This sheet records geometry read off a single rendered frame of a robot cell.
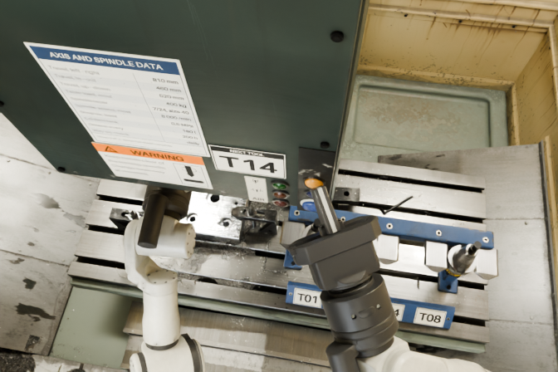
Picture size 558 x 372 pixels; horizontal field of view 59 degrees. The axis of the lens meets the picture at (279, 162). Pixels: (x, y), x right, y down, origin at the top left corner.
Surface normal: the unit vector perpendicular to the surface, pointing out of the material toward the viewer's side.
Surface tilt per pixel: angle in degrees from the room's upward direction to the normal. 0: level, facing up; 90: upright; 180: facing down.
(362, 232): 30
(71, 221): 24
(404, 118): 0
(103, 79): 90
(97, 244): 0
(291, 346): 7
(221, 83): 90
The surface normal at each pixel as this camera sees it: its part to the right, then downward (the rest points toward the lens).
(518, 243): -0.42, -0.47
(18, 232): 0.37, -0.36
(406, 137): -0.03, -0.45
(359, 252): 0.15, 0.02
